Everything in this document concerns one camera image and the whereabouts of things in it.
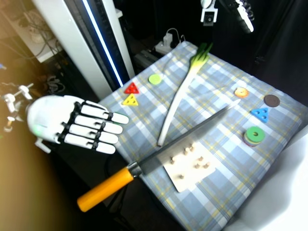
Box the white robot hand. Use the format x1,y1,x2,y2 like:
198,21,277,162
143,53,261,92
26,95,130,154
220,0,256,33

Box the toy leek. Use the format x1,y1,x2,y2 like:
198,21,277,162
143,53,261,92
156,42,214,147

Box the white shelf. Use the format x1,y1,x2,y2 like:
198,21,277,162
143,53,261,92
14,9,65,64

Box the yellow triangle block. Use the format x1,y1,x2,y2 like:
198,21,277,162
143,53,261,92
122,93,139,106

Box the orange wooden gear disc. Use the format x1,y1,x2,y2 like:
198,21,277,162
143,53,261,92
234,87,250,99

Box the red triangle block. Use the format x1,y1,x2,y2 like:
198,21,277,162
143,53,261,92
124,82,140,95

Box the white plug adapter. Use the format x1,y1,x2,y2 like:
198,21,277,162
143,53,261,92
163,28,180,45

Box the white column with blue light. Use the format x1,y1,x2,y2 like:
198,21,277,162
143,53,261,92
32,0,135,99

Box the brown round cookie toy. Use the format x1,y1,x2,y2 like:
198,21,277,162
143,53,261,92
263,94,281,107

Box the white power strip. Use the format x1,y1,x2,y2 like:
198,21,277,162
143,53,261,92
154,39,174,52

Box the blue triangle block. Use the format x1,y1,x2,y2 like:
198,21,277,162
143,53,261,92
250,107,270,123

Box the black box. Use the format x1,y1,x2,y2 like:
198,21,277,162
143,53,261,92
133,49,158,70

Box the green round cookie toy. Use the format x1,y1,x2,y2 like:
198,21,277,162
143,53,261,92
148,74,163,85

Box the wooden peg board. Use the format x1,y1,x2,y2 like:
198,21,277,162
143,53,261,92
163,141,216,193

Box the blue plaid cloth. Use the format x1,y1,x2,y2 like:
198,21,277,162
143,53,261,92
97,40,304,229

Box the green ring block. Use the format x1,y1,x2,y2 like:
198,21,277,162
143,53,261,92
245,126,266,142

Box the red ring block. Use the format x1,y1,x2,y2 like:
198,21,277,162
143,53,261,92
244,134,262,147

